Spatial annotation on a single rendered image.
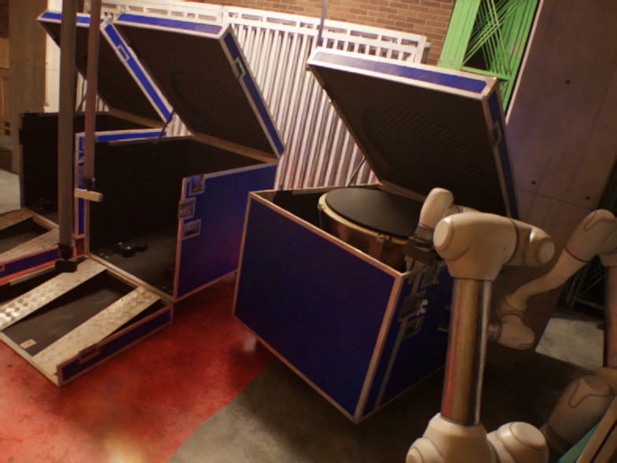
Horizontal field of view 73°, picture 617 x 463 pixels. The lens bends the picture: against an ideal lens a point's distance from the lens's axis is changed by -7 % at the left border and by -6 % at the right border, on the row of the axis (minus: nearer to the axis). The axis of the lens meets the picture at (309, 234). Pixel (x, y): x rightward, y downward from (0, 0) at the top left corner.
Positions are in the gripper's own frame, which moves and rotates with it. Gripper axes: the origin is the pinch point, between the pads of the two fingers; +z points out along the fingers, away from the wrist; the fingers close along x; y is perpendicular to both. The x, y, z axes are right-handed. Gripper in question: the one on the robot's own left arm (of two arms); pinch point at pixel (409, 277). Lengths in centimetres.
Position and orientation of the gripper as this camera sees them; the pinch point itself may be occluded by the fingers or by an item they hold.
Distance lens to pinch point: 185.9
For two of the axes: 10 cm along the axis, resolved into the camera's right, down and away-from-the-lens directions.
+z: -3.1, 9.2, 2.3
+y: 6.7, 0.4, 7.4
